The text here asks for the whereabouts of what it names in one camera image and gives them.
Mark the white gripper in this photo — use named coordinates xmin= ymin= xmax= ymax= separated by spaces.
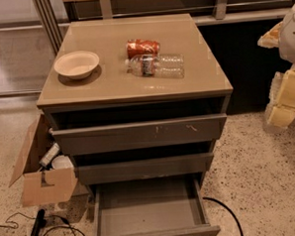
xmin=265 ymin=63 xmax=295 ymax=128

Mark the grey bottom drawer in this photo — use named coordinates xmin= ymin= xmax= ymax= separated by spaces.
xmin=93 ymin=176 xmax=220 ymax=236

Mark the grey drawer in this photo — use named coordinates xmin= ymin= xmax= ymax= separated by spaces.
xmin=76 ymin=153 xmax=214 ymax=184
xmin=93 ymin=176 xmax=220 ymax=236
xmin=53 ymin=114 xmax=227 ymax=156

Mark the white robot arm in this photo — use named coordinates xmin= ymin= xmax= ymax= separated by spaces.
xmin=257 ymin=3 xmax=295 ymax=130

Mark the grey three-drawer cabinet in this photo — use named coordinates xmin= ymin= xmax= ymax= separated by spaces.
xmin=32 ymin=12 xmax=240 ymax=196

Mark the grey top drawer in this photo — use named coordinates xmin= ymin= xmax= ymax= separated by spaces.
xmin=53 ymin=114 xmax=227 ymax=156

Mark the grey middle drawer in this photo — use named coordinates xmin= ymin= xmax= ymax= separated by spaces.
xmin=76 ymin=153 xmax=214 ymax=184

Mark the clear plastic water bottle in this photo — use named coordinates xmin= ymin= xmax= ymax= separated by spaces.
xmin=125 ymin=54 xmax=185 ymax=79

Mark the orange soda can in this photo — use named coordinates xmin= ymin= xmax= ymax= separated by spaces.
xmin=126 ymin=39 xmax=159 ymax=59

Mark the beige paper bowl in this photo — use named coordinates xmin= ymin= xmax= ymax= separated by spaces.
xmin=53 ymin=51 xmax=100 ymax=80

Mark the white cup in box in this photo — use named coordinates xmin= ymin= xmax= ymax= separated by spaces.
xmin=51 ymin=155 xmax=73 ymax=170

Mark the bottle in cardboard box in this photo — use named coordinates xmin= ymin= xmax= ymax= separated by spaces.
xmin=39 ymin=143 xmax=61 ymax=167

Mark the brown cardboard box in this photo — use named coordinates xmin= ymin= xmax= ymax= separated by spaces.
xmin=9 ymin=115 xmax=88 ymax=207

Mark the metal window railing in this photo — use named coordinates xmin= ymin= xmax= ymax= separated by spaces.
xmin=33 ymin=0 xmax=295 ymax=51

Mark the black power strip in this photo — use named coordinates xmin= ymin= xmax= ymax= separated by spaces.
xmin=30 ymin=209 xmax=46 ymax=236

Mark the black cable right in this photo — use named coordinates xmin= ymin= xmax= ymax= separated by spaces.
xmin=202 ymin=194 xmax=245 ymax=236

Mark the thin black cable left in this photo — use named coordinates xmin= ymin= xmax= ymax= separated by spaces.
xmin=0 ymin=207 xmax=89 ymax=236

